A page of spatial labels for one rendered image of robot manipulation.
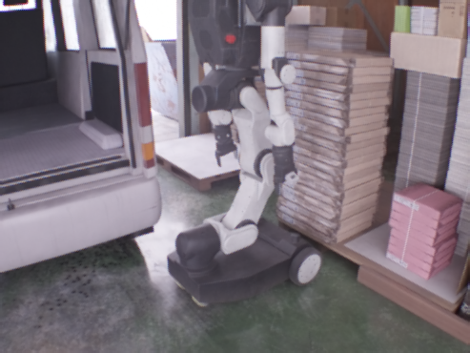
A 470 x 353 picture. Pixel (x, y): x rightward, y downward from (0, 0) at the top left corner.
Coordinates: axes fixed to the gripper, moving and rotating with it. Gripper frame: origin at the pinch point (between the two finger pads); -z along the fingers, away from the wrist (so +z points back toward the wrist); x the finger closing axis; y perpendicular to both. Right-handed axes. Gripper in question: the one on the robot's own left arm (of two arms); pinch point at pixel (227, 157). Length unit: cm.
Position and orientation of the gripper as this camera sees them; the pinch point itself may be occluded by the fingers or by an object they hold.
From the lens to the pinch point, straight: 209.3
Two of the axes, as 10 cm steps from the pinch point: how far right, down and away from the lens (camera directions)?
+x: 7.9, -4.0, 4.7
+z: -1.6, -8.7, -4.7
